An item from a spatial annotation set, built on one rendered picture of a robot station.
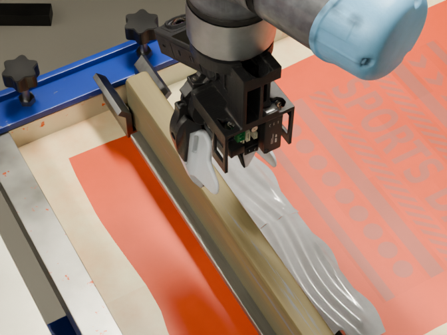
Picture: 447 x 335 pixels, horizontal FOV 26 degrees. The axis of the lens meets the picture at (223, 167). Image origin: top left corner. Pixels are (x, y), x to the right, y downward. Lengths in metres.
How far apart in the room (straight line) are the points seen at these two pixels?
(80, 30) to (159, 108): 1.64
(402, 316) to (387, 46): 0.48
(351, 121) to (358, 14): 0.59
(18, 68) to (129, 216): 0.22
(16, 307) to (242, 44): 0.38
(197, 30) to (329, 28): 0.15
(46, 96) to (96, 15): 1.57
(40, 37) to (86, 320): 1.77
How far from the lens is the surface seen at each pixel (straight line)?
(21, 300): 1.00
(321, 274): 1.09
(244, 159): 0.98
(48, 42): 2.72
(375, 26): 0.66
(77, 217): 1.15
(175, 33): 0.90
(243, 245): 0.99
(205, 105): 0.85
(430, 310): 1.10
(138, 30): 1.19
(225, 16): 0.75
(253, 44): 0.78
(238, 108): 0.82
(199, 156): 0.92
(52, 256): 1.08
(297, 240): 1.11
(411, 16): 0.68
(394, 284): 1.10
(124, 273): 1.10
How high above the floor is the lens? 1.89
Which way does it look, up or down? 52 degrees down
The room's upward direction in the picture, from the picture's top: straight up
